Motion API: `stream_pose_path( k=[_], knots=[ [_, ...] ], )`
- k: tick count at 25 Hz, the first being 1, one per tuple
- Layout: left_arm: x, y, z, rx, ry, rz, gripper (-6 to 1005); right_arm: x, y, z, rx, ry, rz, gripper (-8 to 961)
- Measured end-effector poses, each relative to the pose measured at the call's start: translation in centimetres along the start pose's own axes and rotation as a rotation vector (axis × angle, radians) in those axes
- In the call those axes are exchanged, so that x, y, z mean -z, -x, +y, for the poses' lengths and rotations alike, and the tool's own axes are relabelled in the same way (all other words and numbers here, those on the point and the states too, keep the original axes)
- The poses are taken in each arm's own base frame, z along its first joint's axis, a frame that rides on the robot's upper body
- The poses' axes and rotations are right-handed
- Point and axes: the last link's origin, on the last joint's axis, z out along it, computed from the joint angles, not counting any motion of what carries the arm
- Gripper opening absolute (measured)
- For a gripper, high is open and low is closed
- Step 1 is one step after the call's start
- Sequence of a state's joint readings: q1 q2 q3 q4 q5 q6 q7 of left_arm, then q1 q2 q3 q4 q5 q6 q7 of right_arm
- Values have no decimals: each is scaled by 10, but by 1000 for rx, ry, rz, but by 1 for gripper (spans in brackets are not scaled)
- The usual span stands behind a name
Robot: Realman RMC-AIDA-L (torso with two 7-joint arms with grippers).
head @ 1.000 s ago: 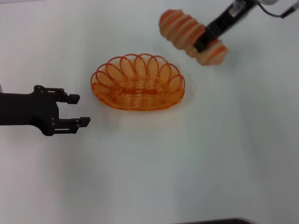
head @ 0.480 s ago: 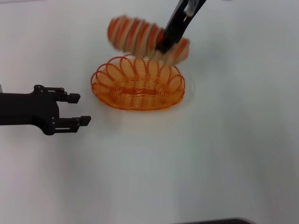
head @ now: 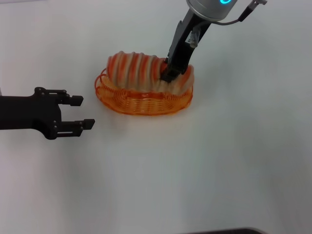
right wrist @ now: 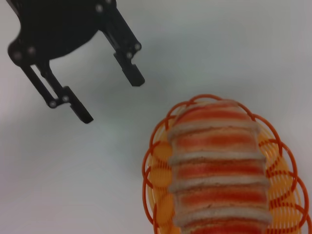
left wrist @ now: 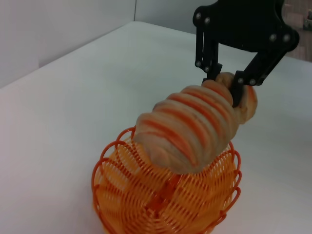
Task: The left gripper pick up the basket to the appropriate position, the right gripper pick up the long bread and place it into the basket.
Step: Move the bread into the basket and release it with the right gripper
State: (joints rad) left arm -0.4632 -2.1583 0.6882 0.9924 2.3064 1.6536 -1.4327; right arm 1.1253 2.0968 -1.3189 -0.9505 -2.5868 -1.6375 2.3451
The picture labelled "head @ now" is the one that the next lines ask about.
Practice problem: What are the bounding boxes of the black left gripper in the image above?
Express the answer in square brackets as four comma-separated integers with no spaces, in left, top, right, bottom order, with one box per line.
[0,86,96,141]

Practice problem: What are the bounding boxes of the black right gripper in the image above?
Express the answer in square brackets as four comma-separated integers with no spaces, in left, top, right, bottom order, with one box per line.
[159,9,212,85]

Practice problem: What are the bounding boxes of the orange striped bread roll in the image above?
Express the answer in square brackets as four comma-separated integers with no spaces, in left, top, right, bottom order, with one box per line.
[107,51,195,95]

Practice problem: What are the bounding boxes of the orange woven plastic basket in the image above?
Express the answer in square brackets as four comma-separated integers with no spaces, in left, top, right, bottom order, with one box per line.
[94,67,195,115]

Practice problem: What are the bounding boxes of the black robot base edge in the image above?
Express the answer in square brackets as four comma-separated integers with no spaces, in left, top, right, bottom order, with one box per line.
[187,227,269,234]

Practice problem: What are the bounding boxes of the clear ethernet plug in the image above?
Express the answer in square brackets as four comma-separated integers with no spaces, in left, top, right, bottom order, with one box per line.
[186,29,202,47]

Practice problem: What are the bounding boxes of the grey right arm cable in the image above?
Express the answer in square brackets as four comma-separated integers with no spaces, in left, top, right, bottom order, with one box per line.
[211,0,268,26]

